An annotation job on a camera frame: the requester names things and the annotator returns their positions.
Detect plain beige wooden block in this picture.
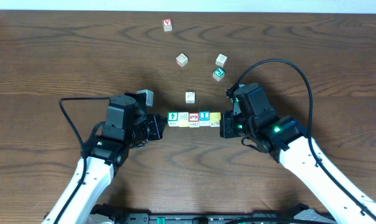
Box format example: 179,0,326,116
178,112,190,128

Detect blue letter I block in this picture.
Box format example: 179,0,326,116
199,111,210,127

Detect yellow top wooden block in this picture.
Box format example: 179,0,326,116
209,112,221,128

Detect green number 5 block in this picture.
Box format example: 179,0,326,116
167,112,179,127

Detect red U side block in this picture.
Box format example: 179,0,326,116
176,53,188,67

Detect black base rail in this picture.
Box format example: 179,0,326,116
86,203,336,224

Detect plain wooden picture block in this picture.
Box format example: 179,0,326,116
216,54,227,67

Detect red V letter block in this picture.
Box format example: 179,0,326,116
162,18,173,32

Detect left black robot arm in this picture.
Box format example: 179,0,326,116
43,90,167,223

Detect right black cable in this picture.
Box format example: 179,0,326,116
231,58,376,224

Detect red number 3 block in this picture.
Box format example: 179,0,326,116
188,113,200,128

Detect left black cable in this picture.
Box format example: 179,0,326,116
52,96,111,224

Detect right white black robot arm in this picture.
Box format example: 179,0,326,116
220,111,376,223

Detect black cable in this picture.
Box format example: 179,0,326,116
231,58,376,224
52,96,111,224

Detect green J letter block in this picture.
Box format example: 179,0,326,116
213,67,226,82

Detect white airplane picture block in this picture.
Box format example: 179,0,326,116
185,91,196,104

